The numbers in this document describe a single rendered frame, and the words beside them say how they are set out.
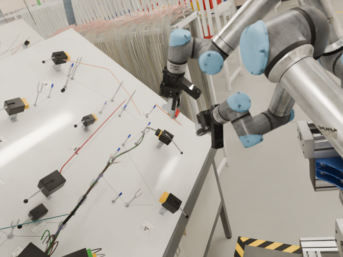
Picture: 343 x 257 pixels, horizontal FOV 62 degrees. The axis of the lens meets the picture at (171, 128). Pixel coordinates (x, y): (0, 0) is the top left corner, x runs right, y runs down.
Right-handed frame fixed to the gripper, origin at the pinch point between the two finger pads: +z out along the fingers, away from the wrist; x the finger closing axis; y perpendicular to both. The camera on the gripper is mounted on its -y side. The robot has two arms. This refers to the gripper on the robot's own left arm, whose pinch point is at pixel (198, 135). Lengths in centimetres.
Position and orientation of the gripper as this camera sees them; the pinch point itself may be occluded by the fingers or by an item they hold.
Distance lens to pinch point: 128.8
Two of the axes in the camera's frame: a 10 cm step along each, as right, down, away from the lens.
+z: -3.6, 3.1, 8.8
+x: -8.9, 1.6, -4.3
